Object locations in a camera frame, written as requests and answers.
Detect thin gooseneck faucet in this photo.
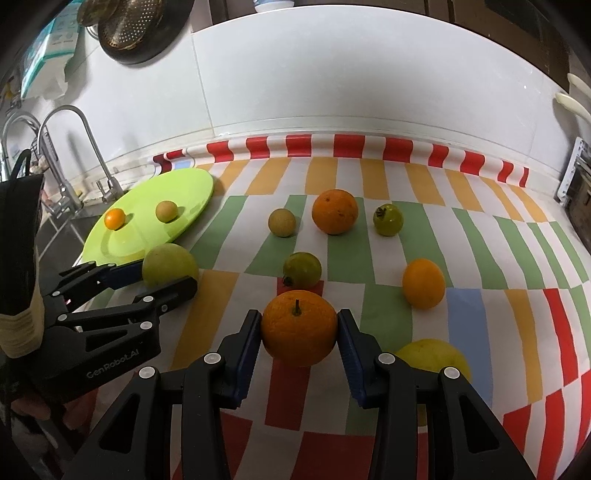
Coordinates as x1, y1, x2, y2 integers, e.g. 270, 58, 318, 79
37, 105, 125, 204

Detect white dish rack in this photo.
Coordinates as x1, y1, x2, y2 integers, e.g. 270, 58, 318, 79
556, 136, 591, 204

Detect gold perforated colander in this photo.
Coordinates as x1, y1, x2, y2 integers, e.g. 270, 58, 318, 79
99, 0, 162, 51

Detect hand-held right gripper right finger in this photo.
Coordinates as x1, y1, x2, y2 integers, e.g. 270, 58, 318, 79
337, 308, 536, 480

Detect lime green plate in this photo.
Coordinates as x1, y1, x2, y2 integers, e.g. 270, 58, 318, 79
82, 167, 214, 267

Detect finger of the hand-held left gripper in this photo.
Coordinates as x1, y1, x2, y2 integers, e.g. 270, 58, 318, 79
44, 260, 145, 308
43, 276, 198, 365

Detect large orange with stem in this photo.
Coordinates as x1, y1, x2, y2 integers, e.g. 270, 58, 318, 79
261, 290, 339, 367

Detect small brass saucepan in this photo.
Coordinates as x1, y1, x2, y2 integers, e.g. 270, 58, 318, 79
76, 0, 100, 26

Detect person's left hand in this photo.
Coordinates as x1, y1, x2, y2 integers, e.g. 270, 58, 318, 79
11, 390, 98, 430

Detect yellow-green round fruit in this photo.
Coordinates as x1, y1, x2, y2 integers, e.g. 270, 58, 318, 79
282, 252, 322, 288

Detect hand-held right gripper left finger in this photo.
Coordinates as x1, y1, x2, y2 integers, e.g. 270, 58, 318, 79
62, 309, 263, 480

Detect dark green persimmon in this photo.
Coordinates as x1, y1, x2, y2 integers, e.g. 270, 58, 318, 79
373, 203, 404, 237

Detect large yellow fruit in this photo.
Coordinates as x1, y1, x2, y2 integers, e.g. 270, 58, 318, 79
394, 339, 472, 428

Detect thick pull-down faucet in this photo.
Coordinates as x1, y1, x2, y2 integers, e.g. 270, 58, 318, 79
2, 113, 84, 217

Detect black frying pan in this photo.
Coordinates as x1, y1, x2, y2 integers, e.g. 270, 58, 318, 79
97, 0, 195, 64

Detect paper towel package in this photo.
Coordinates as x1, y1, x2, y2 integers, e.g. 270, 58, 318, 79
21, 9, 86, 100

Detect steel kitchen sink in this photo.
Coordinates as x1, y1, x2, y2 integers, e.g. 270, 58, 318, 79
37, 210, 112, 278

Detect striped colourful tablecloth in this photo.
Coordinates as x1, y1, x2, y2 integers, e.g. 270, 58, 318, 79
92, 133, 587, 480

